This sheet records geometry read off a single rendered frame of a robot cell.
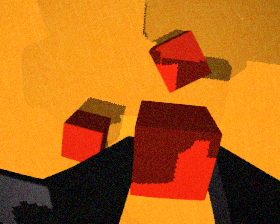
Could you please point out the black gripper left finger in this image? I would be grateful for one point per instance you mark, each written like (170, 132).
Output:
(92, 192)

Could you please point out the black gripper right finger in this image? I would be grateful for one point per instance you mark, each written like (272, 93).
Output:
(241, 193)

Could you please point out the red cube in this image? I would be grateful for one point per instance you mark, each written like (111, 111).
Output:
(85, 134)
(175, 150)
(179, 60)

